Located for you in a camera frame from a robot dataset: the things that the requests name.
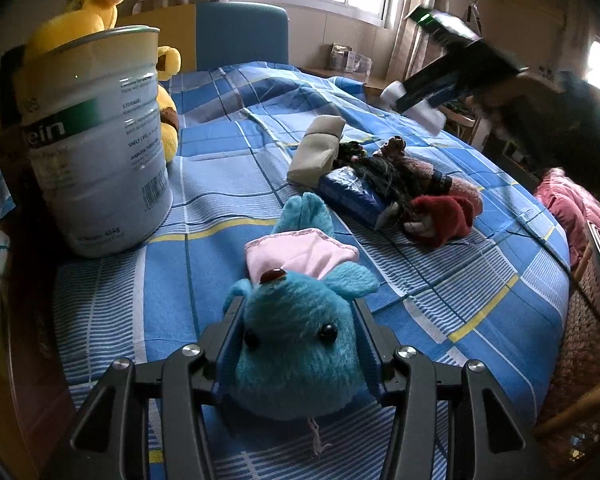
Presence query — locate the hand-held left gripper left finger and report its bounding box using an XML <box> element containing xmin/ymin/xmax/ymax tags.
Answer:
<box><xmin>70</xmin><ymin>296</ymin><xmax>246</xmax><ymax>480</ymax></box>

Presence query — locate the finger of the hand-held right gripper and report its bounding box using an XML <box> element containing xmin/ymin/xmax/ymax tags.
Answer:
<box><xmin>409</xmin><ymin>87</ymin><xmax>463</xmax><ymax>136</ymax></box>
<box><xmin>380</xmin><ymin>67</ymin><xmax>456</xmax><ymax>111</ymax></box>

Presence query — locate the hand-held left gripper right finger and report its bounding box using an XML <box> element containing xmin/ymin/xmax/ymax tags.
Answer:
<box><xmin>352</xmin><ymin>297</ymin><xmax>527</xmax><ymax>480</ymax></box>

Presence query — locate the brown plush toy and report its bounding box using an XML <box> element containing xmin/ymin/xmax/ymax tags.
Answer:
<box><xmin>380</xmin><ymin>136</ymin><xmax>453</xmax><ymax>196</ymax></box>

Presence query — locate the blue plush bird toy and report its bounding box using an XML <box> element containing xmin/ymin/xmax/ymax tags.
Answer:
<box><xmin>223</xmin><ymin>192</ymin><xmax>381</xmax><ymax>457</ymax></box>

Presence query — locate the beige bandage roll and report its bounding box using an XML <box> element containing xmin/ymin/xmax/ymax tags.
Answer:
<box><xmin>286</xmin><ymin>115</ymin><xmax>346</xmax><ymax>187</ymax></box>

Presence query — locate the white metal tin can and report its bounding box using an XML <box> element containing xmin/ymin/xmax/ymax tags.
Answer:
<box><xmin>0</xmin><ymin>26</ymin><xmax>175</xmax><ymax>259</ymax></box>

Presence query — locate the brown doll with red boots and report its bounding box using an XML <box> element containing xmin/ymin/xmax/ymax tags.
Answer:
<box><xmin>337</xmin><ymin>140</ymin><xmax>413</xmax><ymax>213</ymax></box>

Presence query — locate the pink plush toy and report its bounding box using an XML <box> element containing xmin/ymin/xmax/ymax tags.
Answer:
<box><xmin>447</xmin><ymin>174</ymin><xmax>484</xmax><ymax>217</ymax></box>

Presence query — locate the blue plaid bed sheet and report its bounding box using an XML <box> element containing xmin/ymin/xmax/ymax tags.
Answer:
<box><xmin>52</xmin><ymin>61</ymin><xmax>573</xmax><ymax>480</ymax></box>

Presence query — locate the red plush toy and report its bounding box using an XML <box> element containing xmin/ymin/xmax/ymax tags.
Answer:
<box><xmin>402</xmin><ymin>194</ymin><xmax>476</xmax><ymax>249</ymax></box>

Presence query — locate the blue tissue packet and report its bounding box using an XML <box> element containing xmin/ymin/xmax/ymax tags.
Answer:
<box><xmin>317</xmin><ymin>166</ymin><xmax>388</xmax><ymax>227</ymax></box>

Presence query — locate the pink cloth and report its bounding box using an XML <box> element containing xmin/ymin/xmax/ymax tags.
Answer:
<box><xmin>535</xmin><ymin>167</ymin><xmax>600</xmax><ymax>281</ymax></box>

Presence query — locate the blue and yellow headboard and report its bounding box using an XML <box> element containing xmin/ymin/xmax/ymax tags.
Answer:
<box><xmin>116</xmin><ymin>2</ymin><xmax>290</xmax><ymax>72</ymax></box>

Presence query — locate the wicker basket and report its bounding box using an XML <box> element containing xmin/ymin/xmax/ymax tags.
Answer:
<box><xmin>534</xmin><ymin>220</ymin><xmax>600</xmax><ymax>480</ymax></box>

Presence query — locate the yellow giraffe plush toy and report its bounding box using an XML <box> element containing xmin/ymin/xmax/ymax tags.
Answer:
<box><xmin>25</xmin><ymin>0</ymin><xmax>182</xmax><ymax>163</ymax></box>

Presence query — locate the dark wooden bed frame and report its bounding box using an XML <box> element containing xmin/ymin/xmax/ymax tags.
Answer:
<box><xmin>0</xmin><ymin>170</ymin><xmax>78</xmax><ymax>466</ymax></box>

